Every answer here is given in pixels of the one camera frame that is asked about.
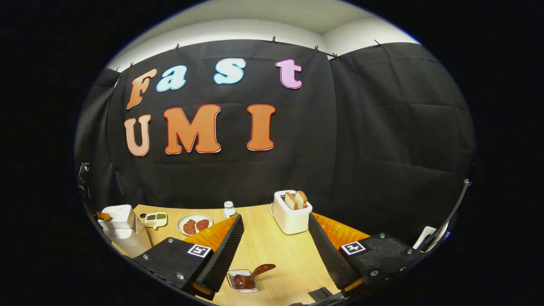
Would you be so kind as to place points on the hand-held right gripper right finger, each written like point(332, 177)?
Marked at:
point(329, 255)

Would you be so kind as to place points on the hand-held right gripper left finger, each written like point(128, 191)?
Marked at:
point(221, 255)

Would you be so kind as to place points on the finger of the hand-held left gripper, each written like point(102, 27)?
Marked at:
point(103, 216)

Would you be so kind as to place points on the clear chopstick holder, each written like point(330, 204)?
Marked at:
point(231, 274)

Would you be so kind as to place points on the white rice cooker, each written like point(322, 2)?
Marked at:
point(127, 240)

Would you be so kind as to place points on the brown wooden spoon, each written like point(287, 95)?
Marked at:
point(244, 281)

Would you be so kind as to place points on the brown meat piece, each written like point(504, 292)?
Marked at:
point(189, 226)
point(202, 224)

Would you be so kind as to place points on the white bottle with green label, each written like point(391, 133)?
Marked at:
point(230, 210)

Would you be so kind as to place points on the round white plate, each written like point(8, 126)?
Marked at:
point(180, 225)

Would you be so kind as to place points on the white divided bean dish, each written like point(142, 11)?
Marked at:
point(155, 219)

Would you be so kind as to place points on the white toaster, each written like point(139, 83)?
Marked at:
point(291, 219)

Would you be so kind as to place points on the toasted bread slice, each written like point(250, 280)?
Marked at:
point(301, 197)
point(291, 200)

